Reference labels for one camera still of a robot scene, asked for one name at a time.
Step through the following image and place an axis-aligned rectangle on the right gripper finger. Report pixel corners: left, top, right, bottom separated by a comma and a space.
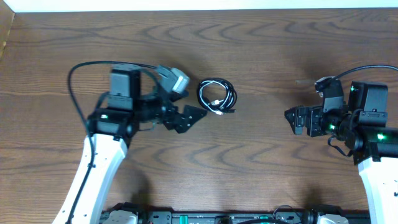
287, 105, 307, 113
284, 110, 307, 135

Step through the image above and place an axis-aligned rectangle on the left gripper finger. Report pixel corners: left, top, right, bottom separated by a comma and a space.
164, 105, 207, 134
169, 90, 189, 102

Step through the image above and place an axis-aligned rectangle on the white USB cable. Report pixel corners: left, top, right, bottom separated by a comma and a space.
198, 80, 233, 116

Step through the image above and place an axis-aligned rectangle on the black USB cable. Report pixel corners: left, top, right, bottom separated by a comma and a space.
196, 77, 238, 114

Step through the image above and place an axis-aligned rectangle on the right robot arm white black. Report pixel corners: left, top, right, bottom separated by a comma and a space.
284, 80, 397, 223

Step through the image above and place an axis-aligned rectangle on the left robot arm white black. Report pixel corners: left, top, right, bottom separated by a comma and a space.
54, 61, 206, 223

